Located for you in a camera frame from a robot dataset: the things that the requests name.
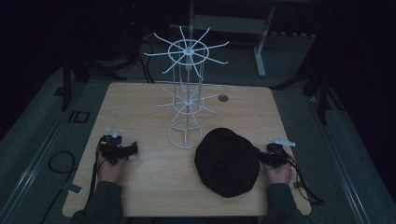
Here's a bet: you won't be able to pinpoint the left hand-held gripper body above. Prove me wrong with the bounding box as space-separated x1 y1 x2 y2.
98 128 126 166

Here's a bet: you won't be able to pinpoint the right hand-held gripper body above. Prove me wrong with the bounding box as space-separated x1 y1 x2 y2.
266 136 297 169

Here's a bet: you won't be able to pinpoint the black hat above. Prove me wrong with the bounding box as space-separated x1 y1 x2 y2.
193 127 261 199

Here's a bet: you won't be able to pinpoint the person's right hand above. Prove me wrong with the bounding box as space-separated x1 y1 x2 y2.
262 161 294 186

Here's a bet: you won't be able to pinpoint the person's left hand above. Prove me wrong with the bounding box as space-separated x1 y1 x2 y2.
96 152 129 186

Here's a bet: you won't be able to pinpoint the black tripod stand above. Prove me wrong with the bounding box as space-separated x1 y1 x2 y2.
60 52 141 112
274 27 347 126

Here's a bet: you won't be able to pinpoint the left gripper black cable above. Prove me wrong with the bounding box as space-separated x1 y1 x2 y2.
87 136 106 203

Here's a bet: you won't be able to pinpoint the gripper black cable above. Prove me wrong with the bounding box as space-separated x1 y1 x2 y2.
87 136 106 203
286 152 325 206

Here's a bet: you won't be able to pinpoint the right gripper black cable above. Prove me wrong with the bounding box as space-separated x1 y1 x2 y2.
286 152 325 206

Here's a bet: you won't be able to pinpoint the black rectangular floor bracket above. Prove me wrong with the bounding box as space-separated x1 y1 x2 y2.
67 110 92 124

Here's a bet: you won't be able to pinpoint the black cable loop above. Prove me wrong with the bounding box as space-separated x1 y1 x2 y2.
48 150 77 175

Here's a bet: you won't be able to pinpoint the black floor cables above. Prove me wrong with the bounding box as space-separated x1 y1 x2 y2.
136 34 157 84

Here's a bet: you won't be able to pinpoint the white wire hat rack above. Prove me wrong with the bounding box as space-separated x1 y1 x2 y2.
143 26 231 150

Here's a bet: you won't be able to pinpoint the grey metal stand frame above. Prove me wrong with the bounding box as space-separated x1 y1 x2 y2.
188 0 312 78

